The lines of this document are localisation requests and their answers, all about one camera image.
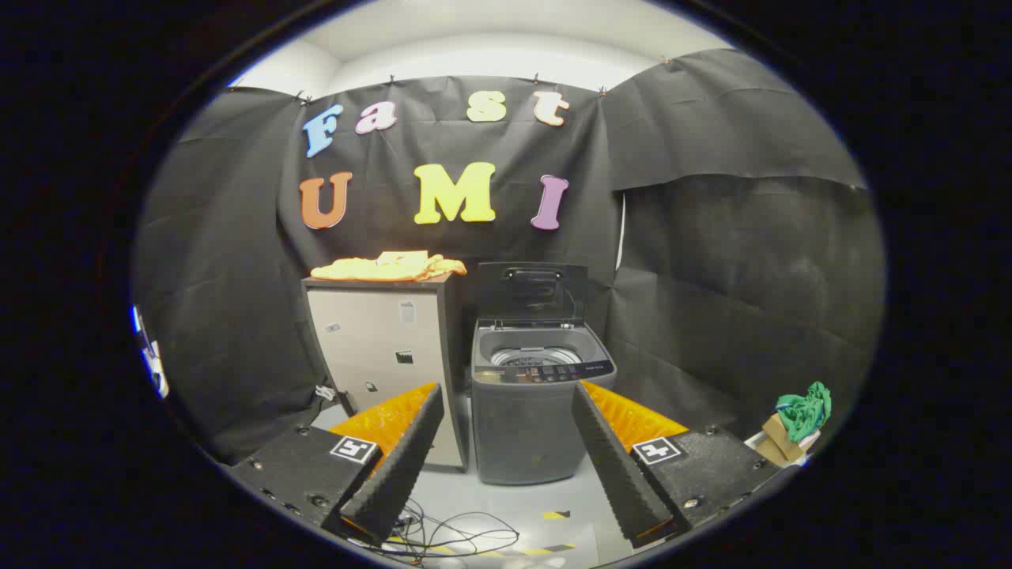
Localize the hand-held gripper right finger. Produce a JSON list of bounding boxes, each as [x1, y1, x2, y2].
[[571, 380, 784, 550]]

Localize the black floor cables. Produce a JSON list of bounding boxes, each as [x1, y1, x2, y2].
[[372, 498, 520, 560]]

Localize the grey cabinet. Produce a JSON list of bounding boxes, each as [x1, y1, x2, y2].
[[301, 273, 472, 473]]

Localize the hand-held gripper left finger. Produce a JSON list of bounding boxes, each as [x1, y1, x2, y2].
[[229, 382, 445, 546]]

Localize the black backdrop cloth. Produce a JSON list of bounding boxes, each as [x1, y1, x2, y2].
[[130, 49, 886, 467]]

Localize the dark washing machine lid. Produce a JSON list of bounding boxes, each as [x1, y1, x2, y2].
[[477, 262, 589, 329]]

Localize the grey washing machine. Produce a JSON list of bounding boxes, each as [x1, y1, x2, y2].
[[471, 318, 617, 485]]

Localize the green cloth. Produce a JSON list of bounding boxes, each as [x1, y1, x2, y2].
[[775, 382, 833, 442]]

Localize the orange polo shirt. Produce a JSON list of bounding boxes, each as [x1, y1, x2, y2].
[[310, 251, 467, 283]]

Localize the white and blue device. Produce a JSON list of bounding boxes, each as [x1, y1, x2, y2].
[[130, 304, 171, 400]]

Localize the cardboard box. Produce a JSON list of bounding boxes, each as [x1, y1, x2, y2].
[[751, 413, 819, 467]]

